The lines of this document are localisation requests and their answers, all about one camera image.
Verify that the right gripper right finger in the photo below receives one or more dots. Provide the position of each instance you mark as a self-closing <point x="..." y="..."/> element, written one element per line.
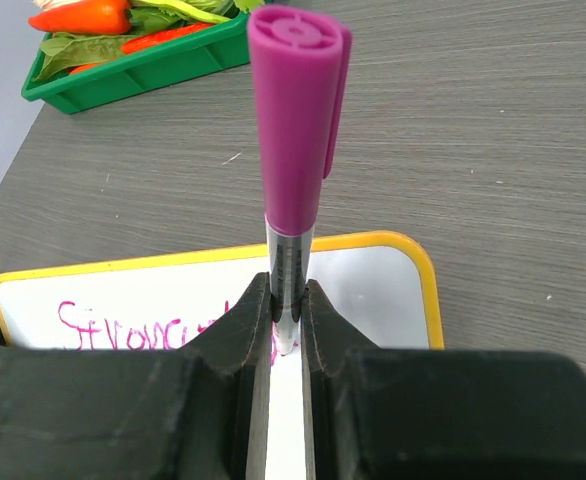
<point x="381" y="413"/>

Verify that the pink capped marker pen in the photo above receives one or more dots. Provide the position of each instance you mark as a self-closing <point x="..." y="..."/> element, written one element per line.
<point x="299" y="61"/>

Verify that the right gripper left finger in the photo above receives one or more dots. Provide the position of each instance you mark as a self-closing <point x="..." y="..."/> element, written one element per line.
<point x="197" y="412"/>

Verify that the orange carrot toy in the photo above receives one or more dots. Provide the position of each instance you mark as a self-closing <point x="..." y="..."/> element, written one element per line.
<point x="90" y="17"/>
<point x="82" y="68"/>

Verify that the red chili toy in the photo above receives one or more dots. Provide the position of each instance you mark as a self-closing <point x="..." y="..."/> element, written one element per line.
<point x="154" y="39"/>

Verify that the green onion toy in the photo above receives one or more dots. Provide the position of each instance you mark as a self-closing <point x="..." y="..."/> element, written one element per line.
<point x="185" y="10"/>

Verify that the yellow framed whiteboard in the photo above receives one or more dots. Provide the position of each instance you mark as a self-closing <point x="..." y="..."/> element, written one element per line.
<point x="383" y="283"/>

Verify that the green vegetable tray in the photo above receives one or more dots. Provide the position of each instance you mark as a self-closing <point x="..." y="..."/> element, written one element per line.
<point x="212" y="50"/>

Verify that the green leaf vegetable toy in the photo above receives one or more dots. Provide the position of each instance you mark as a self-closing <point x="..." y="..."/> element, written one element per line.
<point x="64" y="50"/>

